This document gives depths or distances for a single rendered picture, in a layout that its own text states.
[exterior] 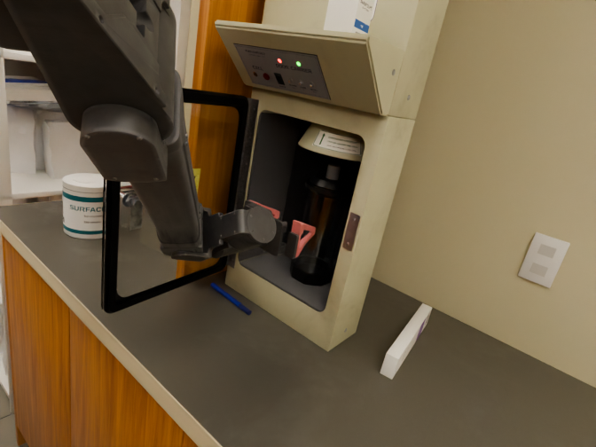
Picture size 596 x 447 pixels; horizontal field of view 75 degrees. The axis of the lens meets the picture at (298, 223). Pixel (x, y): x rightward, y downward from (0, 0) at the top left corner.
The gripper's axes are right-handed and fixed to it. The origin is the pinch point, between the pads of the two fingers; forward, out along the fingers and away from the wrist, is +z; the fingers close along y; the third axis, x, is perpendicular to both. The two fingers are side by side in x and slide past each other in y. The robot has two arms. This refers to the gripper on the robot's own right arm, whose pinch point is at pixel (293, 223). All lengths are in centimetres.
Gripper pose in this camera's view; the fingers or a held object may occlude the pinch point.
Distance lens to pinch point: 77.2
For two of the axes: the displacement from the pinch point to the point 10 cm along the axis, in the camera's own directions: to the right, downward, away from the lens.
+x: -1.6, 9.3, 3.3
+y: -7.4, -3.4, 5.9
